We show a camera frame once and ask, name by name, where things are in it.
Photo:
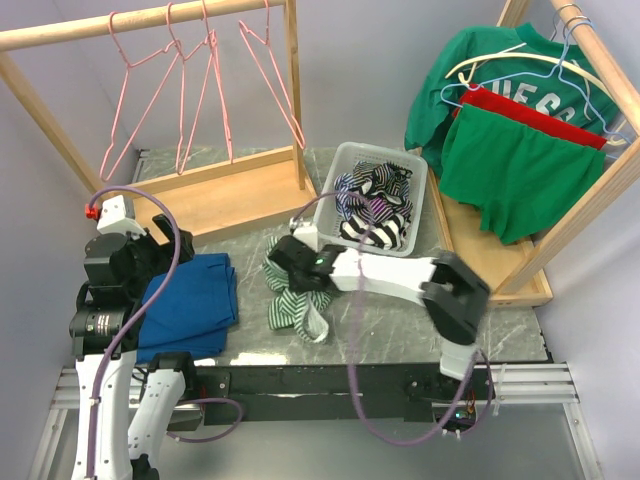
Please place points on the dark thin striped tank top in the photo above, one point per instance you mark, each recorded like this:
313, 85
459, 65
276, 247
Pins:
385, 187

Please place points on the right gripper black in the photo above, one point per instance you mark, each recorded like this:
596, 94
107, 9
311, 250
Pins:
296, 285

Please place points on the black base beam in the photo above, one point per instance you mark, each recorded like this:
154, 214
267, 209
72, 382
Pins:
407, 391

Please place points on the blue white striped tank top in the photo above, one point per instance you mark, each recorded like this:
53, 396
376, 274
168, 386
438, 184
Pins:
345, 192

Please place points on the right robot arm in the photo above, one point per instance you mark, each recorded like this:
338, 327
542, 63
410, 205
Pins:
454, 296

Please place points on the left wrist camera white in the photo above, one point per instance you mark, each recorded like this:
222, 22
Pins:
116, 215

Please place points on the aluminium frame rail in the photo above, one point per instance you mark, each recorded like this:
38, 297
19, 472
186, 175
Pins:
534, 384

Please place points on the white plastic perforated basket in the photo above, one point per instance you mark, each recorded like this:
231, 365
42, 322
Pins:
327, 219

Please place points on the left wooden clothes rack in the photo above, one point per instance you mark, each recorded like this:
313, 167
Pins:
214, 201

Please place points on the light blue wire hanger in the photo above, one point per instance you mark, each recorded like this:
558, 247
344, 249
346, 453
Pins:
615, 137

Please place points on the green sweatshirt with letters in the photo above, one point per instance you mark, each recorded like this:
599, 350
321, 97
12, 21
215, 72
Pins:
516, 63

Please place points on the cream white hanger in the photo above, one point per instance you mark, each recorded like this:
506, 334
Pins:
512, 53

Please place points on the blue cloth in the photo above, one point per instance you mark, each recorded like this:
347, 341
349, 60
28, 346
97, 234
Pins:
194, 312

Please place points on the green striped tank top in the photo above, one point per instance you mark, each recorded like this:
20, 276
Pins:
289, 309

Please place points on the red cloth on hanger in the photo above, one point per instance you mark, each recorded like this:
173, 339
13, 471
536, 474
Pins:
492, 102

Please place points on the right wooden clothes rack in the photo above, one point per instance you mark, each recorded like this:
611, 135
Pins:
516, 272

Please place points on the black white striped tank top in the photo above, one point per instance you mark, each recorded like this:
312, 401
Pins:
389, 234

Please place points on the green t-shirt front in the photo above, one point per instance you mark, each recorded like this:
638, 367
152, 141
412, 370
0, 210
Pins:
521, 180

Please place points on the wooden clothes rack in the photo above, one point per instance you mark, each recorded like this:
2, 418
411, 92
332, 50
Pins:
214, 201
516, 272

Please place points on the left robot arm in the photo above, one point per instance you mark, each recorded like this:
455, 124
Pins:
112, 442

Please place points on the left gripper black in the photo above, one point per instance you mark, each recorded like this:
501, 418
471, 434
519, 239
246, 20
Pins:
164, 250

